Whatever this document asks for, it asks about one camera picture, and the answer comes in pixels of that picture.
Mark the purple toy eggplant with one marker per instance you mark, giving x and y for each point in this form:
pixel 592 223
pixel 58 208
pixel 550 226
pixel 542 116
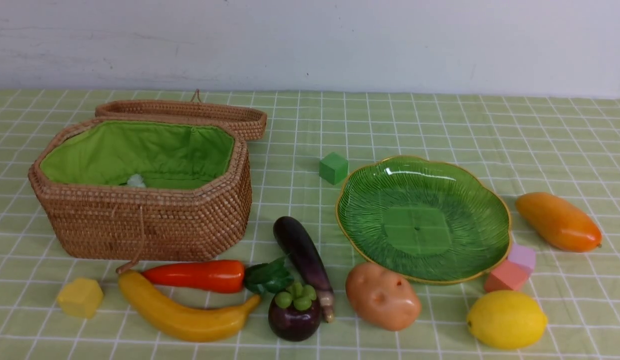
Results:
pixel 297 244

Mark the red toy chili pepper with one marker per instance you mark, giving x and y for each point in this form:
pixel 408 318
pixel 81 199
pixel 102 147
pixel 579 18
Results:
pixel 223 276

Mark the dark purple toy mangosteen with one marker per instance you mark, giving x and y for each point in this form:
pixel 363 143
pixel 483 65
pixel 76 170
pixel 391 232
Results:
pixel 295 314

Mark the brown toy potato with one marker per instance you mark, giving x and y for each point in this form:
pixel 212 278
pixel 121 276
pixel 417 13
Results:
pixel 382 297

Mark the yellow toy banana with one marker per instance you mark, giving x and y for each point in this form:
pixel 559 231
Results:
pixel 181 322

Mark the yellow toy lemon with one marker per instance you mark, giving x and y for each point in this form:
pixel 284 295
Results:
pixel 506 320

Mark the orange toy mango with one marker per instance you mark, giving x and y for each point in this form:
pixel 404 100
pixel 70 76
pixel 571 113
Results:
pixel 559 222

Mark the green foam cube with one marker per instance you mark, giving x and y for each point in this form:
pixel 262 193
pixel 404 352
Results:
pixel 334 168

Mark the woven wicker basket lid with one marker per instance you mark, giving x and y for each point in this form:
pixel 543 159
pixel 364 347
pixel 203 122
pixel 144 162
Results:
pixel 247 123

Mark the green checkered tablecloth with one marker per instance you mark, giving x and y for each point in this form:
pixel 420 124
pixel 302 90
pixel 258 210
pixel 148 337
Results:
pixel 569 147

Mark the green glass leaf plate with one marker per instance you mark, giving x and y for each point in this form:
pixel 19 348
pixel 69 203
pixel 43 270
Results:
pixel 432 222

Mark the woven wicker basket green lining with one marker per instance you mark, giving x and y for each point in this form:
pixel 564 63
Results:
pixel 131 189

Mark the pink foam cube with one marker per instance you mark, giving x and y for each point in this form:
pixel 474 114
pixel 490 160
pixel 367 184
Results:
pixel 506 276

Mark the lilac foam cube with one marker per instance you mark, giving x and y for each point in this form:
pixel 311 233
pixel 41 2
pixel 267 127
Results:
pixel 523 257

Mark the yellow foam block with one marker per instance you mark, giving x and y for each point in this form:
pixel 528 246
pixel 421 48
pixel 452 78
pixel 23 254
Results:
pixel 81 298

